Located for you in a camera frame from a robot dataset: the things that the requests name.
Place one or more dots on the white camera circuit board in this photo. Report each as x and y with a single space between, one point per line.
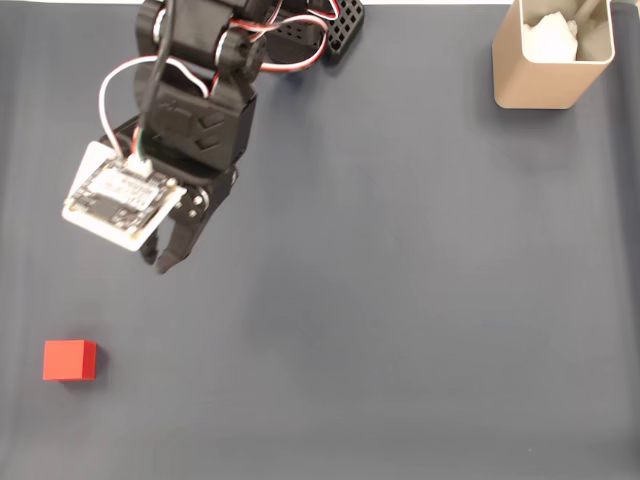
120 200

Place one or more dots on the beige rectangular box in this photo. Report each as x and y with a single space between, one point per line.
540 85

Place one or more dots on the blue-grey table mat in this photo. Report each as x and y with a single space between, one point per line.
400 300

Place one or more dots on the red cube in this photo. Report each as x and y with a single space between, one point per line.
65 360

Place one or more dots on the white crumpled paper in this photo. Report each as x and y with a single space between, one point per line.
550 37

